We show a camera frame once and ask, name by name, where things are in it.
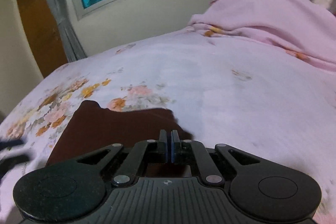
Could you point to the brown wooden door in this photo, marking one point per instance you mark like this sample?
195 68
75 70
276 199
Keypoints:
42 35

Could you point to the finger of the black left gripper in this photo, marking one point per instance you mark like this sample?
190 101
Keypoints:
9 163
4 144

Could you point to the floral pink bed sheet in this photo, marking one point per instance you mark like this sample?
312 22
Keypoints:
232 90

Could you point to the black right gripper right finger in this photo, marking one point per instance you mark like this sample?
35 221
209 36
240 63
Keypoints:
194 154

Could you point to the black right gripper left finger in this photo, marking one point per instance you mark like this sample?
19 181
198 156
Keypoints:
140 156

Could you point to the dark maroon long-sleeve shirt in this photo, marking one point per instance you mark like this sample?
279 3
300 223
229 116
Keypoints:
92 127

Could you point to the pink blanket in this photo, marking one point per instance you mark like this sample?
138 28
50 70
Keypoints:
300 28

